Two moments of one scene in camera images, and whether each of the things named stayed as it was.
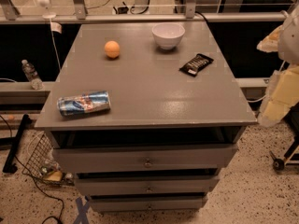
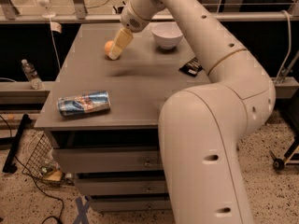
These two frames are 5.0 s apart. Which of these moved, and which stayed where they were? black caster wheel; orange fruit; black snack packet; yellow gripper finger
Moved: yellow gripper finger
Stayed: orange fruit; black snack packet; black caster wheel
